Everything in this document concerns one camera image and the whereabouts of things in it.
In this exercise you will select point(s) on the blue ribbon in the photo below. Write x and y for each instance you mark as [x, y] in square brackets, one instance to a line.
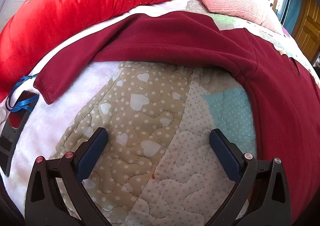
[23, 102]

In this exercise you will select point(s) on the red floral pillow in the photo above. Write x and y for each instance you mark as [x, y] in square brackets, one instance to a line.
[62, 16]

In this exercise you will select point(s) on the black flat device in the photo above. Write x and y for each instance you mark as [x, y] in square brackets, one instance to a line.
[7, 141]

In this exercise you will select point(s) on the dark red garment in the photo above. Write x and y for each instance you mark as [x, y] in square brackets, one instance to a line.
[175, 41]

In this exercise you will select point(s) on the wooden door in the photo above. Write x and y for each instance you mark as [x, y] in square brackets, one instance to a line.
[308, 21]

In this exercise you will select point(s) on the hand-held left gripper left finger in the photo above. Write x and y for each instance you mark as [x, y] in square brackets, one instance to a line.
[91, 158]

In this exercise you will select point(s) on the blue curtain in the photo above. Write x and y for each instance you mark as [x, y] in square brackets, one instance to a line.
[293, 3]

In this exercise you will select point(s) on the white fleece blanket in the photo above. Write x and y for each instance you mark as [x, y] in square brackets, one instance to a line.
[45, 128]

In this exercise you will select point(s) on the patchwork heart quilt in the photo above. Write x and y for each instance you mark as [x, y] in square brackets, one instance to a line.
[140, 116]

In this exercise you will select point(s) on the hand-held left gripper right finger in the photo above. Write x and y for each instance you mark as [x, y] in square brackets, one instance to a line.
[226, 156]

